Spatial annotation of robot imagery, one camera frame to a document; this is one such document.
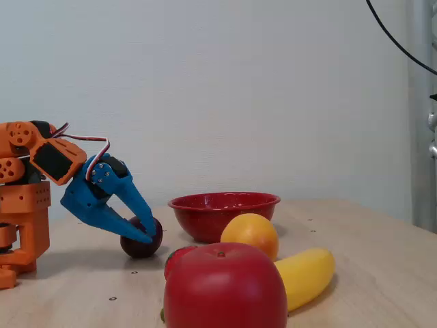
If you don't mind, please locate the red white black servo wire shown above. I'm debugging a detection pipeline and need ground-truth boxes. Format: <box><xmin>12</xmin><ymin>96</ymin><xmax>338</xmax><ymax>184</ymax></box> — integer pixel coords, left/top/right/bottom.
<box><xmin>50</xmin><ymin>122</ymin><xmax>111</xmax><ymax>180</ymax></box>

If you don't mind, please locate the yellow banana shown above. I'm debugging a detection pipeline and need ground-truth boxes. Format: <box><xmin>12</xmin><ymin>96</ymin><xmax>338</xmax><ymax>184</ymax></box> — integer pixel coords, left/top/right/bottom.
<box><xmin>273</xmin><ymin>247</ymin><xmax>337</xmax><ymax>312</ymax></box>

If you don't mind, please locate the red speckled bowl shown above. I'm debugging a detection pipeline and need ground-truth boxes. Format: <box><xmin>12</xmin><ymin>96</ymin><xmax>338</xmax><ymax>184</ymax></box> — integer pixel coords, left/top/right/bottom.
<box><xmin>167</xmin><ymin>192</ymin><xmax>281</xmax><ymax>244</ymax></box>

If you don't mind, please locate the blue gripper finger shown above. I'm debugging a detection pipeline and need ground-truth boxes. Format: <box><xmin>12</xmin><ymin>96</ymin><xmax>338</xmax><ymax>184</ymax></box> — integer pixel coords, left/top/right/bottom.
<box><xmin>83</xmin><ymin>204</ymin><xmax>154</xmax><ymax>244</ymax></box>
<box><xmin>90</xmin><ymin>162</ymin><xmax>158</xmax><ymax>238</ymax></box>

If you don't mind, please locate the dark purple plum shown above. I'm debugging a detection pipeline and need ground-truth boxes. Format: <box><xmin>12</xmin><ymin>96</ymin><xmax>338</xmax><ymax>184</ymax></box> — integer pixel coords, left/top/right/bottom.
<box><xmin>119</xmin><ymin>216</ymin><xmax>164</xmax><ymax>260</ymax></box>

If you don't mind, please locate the red apple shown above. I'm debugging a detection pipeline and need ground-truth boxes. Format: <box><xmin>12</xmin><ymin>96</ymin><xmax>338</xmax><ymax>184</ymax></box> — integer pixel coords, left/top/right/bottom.
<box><xmin>163</xmin><ymin>242</ymin><xmax>289</xmax><ymax>328</ymax></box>

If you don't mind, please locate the orange round fruit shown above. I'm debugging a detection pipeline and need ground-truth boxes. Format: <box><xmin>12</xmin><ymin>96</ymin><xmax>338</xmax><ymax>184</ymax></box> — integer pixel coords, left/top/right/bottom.
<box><xmin>220</xmin><ymin>213</ymin><xmax>280</xmax><ymax>262</ymax></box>

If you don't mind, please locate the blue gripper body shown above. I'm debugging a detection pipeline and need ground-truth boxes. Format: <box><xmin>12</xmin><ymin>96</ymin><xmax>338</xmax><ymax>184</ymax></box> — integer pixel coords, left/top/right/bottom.
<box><xmin>60</xmin><ymin>153</ymin><xmax>132</xmax><ymax>226</ymax></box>

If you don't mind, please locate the gray metal post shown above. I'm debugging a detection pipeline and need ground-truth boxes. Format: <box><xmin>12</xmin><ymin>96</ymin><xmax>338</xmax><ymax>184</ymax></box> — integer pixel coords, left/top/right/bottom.
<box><xmin>406</xmin><ymin>0</ymin><xmax>437</xmax><ymax>235</ymax></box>

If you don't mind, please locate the red strawberry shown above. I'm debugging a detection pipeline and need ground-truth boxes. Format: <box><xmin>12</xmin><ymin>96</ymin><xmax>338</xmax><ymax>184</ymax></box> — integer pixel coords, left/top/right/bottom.
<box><xmin>164</xmin><ymin>245</ymin><xmax>199</xmax><ymax>282</ymax></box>

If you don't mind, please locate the thin black cable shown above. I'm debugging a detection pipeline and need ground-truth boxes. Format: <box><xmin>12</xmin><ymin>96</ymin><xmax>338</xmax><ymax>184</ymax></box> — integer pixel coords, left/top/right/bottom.
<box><xmin>365</xmin><ymin>0</ymin><xmax>437</xmax><ymax>77</ymax></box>

